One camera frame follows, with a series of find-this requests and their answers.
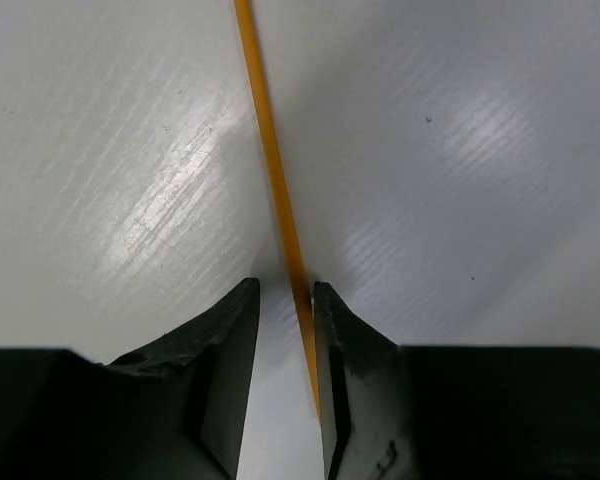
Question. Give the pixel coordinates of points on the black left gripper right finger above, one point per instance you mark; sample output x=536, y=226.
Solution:
x=391, y=411

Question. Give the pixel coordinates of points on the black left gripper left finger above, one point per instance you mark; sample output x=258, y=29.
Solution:
x=173, y=408

